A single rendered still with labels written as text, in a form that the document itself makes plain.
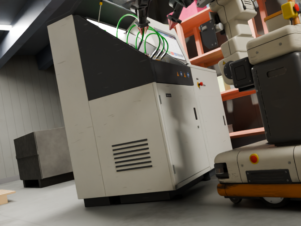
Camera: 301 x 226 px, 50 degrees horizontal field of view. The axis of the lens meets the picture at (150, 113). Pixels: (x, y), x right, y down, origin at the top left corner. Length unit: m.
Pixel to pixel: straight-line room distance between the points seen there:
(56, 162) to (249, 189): 3.76
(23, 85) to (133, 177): 6.93
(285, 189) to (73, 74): 1.70
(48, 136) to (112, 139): 2.79
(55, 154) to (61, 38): 2.70
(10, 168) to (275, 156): 7.51
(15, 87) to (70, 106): 6.35
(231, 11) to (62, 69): 1.37
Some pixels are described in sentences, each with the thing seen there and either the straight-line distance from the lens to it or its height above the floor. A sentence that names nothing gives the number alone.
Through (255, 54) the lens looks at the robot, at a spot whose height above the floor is 0.73.
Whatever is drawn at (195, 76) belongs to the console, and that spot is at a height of 0.87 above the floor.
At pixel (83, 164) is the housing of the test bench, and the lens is 2.56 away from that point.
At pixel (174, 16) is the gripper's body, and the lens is 2.50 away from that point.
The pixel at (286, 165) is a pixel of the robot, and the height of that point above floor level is 0.20.
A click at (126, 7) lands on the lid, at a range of 2.99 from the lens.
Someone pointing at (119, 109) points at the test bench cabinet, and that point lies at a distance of 2.31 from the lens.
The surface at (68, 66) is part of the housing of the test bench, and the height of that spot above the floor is 1.10.
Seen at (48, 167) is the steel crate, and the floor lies 0.27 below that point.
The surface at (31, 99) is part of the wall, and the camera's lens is 8.95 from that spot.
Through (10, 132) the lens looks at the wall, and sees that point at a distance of 8.65.
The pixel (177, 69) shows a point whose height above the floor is 0.91.
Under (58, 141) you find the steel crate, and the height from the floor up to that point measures 0.63.
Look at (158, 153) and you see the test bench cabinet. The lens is 2.17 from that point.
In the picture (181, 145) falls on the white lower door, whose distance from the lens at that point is 2.32.
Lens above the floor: 0.45
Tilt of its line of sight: 4 degrees up
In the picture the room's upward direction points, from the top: 11 degrees counter-clockwise
